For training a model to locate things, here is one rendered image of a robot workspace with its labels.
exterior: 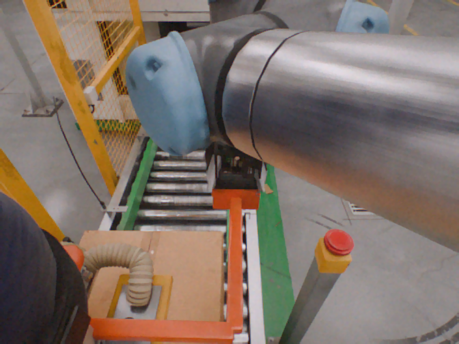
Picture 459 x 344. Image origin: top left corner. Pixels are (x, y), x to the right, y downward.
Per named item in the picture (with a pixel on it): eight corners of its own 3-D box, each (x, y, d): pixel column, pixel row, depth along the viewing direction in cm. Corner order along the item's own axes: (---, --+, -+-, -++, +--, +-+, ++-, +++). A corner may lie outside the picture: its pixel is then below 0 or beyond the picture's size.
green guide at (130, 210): (164, 84, 229) (162, 74, 222) (177, 84, 229) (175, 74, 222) (93, 271, 114) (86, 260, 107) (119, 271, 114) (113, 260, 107)
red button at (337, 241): (318, 236, 74) (322, 227, 71) (345, 236, 74) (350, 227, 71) (324, 261, 69) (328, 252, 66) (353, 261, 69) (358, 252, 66)
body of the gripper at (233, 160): (213, 181, 44) (210, 114, 35) (215, 147, 50) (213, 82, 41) (262, 181, 44) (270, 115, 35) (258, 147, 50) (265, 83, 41)
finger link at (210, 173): (195, 205, 50) (212, 170, 44) (198, 181, 54) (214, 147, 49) (212, 209, 51) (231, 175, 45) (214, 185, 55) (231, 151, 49)
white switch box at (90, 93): (92, 97, 127) (87, 85, 123) (98, 97, 127) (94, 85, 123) (87, 104, 123) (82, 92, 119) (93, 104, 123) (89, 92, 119)
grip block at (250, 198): (215, 177, 59) (214, 160, 55) (256, 178, 59) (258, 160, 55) (212, 209, 53) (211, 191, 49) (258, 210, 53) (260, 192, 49)
